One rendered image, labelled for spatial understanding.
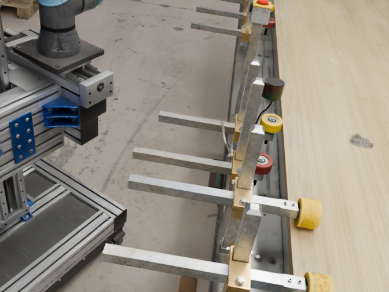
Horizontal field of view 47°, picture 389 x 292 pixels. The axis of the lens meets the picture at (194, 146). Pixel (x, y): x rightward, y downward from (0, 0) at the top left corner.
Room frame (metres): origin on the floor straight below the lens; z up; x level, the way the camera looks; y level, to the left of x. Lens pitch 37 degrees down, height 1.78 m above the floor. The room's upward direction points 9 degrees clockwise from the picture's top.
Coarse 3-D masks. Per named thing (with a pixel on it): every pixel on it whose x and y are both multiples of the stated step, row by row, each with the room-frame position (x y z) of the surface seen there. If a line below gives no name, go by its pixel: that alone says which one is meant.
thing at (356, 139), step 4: (352, 136) 1.37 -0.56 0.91; (356, 136) 1.36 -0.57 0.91; (360, 136) 1.36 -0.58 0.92; (352, 140) 1.34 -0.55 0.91; (356, 140) 1.33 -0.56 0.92; (360, 140) 1.34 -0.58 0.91; (364, 140) 1.33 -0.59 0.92; (368, 140) 1.35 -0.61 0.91; (356, 144) 1.32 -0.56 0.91; (360, 144) 1.32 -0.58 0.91; (364, 144) 1.32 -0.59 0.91; (368, 144) 1.33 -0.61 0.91; (372, 144) 1.33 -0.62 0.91
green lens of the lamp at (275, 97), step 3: (264, 90) 1.18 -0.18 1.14; (264, 93) 1.17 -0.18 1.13; (267, 93) 1.17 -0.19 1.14; (270, 93) 1.16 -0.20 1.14; (264, 96) 1.17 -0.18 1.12; (267, 96) 1.16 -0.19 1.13; (270, 96) 1.16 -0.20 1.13; (273, 96) 1.16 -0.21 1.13; (276, 96) 1.16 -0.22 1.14; (279, 96) 1.17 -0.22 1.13; (267, 99) 1.16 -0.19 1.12; (270, 99) 1.16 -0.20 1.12; (273, 99) 1.16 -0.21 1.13; (276, 99) 1.16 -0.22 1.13; (279, 99) 1.17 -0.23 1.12
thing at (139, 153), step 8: (136, 152) 1.15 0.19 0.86; (144, 152) 1.15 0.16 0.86; (152, 152) 1.16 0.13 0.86; (160, 152) 1.16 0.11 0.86; (168, 152) 1.17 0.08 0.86; (152, 160) 1.15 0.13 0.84; (160, 160) 1.14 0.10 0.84; (168, 160) 1.14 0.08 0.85; (176, 160) 1.14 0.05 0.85; (184, 160) 1.14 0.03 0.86; (192, 160) 1.15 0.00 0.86; (200, 160) 1.15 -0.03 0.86; (208, 160) 1.16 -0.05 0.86; (216, 160) 1.17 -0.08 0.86; (192, 168) 1.14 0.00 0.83; (200, 168) 1.14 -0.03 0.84; (208, 168) 1.14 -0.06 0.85; (216, 168) 1.14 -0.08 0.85; (224, 168) 1.14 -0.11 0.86; (256, 176) 1.13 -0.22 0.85
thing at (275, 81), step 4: (268, 80) 1.19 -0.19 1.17; (272, 80) 1.20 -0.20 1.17; (276, 80) 1.20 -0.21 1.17; (280, 80) 1.20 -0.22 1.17; (272, 84) 1.17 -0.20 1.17; (276, 84) 1.18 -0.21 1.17; (280, 84) 1.18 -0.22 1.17; (268, 92) 1.17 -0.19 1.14; (260, 100) 1.18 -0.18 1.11; (256, 120) 1.19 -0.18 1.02; (256, 124) 1.19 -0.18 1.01
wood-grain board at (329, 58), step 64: (320, 0) 2.89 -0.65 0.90; (384, 0) 3.11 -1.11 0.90; (320, 64) 1.94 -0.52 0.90; (384, 64) 2.06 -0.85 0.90; (320, 128) 1.40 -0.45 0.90; (384, 128) 1.47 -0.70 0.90; (320, 192) 1.04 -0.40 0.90; (384, 192) 1.09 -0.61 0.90; (320, 256) 0.79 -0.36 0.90; (384, 256) 0.82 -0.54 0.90
